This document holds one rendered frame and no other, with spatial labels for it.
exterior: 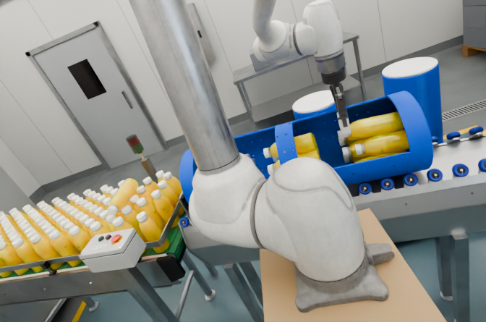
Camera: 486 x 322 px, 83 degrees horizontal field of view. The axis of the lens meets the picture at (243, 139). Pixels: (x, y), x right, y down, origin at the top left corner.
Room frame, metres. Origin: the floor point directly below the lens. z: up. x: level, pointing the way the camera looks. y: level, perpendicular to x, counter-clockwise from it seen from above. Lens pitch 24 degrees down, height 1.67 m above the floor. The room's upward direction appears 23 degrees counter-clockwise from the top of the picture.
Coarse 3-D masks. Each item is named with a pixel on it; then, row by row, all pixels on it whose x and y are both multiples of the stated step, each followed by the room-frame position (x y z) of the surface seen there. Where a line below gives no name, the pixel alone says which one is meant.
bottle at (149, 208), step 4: (144, 204) 1.08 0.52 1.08; (148, 204) 1.09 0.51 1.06; (152, 204) 1.11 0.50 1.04; (140, 208) 1.07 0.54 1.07; (144, 208) 1.07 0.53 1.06; (148, 208) 1.07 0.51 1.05; (152, 208) 1.08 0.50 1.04; (140, 212) 1.07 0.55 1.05; (148, 212) 1.06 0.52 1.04; (152, 212) 1.07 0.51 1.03; (156, 212) 1.09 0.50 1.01; (152, 216) 1.06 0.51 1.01; (156, 216) 1.07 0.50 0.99; (160, 216) 1.09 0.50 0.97; (156, 220) 1.07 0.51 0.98; (160, 220) 1.08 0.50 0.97; (160, 224) 1.07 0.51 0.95; (164, 224) 1.09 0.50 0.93
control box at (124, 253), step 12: (132, 228) 0.89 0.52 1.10; (96, 240) 0.91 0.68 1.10; (108, 240) 0.88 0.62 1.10; (120, 240) 0.85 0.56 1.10; (132, 240) 0.86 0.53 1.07; (84, 252) 0.87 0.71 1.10; (96, 252) 0.84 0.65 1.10; (108, 252) 0.82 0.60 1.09; (120, 252) 0.80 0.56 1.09; (132, 252) 0.83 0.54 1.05; (96, 264) 0.85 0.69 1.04; (108, 264) 0.83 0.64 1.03; (120, 264) 0.81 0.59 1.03; (132, 264) 0.80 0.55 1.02
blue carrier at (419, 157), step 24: (384, 96) 0.86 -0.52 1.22; (408, 96) 0.78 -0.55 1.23; (312, 120) 0.99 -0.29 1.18; (336, 120) 0.99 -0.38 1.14; (408, 120) 0.71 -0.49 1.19; (240, 144) 1.11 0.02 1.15; (264, 144) 1.09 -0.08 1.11; (288, 144) 0.84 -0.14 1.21; (336, 144) 0.99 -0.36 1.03; (192, 168) 0.96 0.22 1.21; (264, 168) 1.08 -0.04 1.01; (336, 168) 0.75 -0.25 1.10; (360, 168) 0.73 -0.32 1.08; (384, 168) 0.71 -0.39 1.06; (408, 168) 0.69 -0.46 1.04
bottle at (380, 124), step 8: (392, 112) 0.82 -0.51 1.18; (360, 120) 0.84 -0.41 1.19; (368, 120) 0.82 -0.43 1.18; (376, 120) 0.81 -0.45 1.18; (384, 120) 0.79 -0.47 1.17; (392, 120) 0.78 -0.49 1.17; (400, 120) 0.77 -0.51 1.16; (352, 128) 0.83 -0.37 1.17; (360, 128) 0.81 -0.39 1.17; (368, 128) 0.80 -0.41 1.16; (376, 128) 0.79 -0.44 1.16; (384, 128) 0.78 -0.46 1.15; (392, 128) 0.78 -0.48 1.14; (400, 128) 0.77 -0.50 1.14; (352, 136) 0.83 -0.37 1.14; (360, 136) 0.81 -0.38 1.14; (368, 136) 0.81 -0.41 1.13
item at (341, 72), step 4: (344, 68) 0.84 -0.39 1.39; (336, 72) 0.82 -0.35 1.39; (340, 72) 0.82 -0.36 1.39; (344, 72) 0.83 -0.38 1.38; (324, 76) 0.84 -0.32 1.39; (328, 76) 0.83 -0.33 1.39; (332, 76) 0.82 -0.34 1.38; (336, 76) 0.82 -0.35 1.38; (340, 76) 0.82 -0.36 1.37; (344, 76) 0.82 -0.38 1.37; (324, 80) 0.85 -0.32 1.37; (328, 80) 0.83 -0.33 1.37; (332, 80) 0.82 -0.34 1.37; (336, 80) 0.82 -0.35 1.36; (340, 80) 0.82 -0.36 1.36; (328, 84) 0.83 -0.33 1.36; (332, 84) 0.82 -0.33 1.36; (336, 84) 0.82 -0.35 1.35; (340, 88) 0.81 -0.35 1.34; (336, 92) 0.82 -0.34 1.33
